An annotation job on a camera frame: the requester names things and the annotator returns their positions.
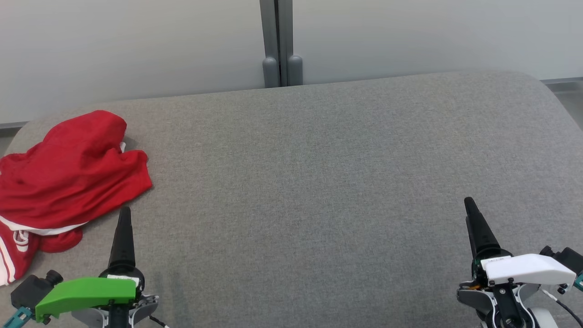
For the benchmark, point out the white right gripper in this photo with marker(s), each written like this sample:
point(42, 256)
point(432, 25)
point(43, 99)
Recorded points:
point(524, 269)

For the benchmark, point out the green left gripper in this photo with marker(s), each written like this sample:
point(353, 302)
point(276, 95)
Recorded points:
point(86, 291)

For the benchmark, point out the red shorts white band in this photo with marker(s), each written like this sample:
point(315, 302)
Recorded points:
point(68, 177)

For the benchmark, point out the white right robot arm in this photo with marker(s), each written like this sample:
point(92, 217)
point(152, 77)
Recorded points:
point(544, 319)

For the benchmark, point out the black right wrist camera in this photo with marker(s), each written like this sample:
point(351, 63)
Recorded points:
point(567, 259)

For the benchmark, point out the teal right camera connector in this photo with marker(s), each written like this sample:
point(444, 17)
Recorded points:
point(579, 281)

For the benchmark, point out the teal camera connector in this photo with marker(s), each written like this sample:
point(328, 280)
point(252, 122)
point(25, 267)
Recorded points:
point(16, 318)
point(579, 281)

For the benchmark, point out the teal left camera connector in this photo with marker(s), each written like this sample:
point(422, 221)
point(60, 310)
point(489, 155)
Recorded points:
point(16, 318)

